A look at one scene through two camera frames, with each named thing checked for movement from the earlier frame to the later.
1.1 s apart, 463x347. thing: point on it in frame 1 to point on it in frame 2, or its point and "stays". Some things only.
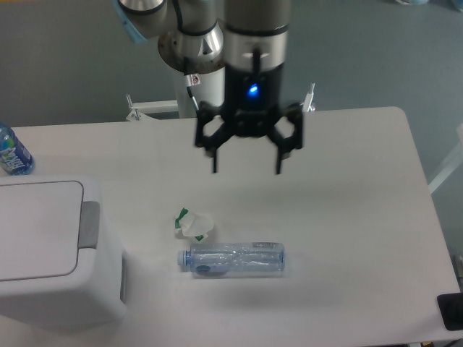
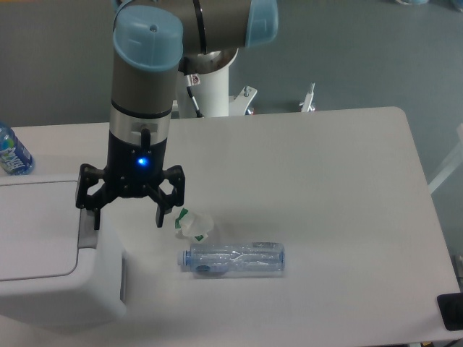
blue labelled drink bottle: x=15 y=158 stays
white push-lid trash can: x=61 y=265 stays
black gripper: x=252 y=98 to x=134 y=168
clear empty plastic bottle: x=236 y=259 stays
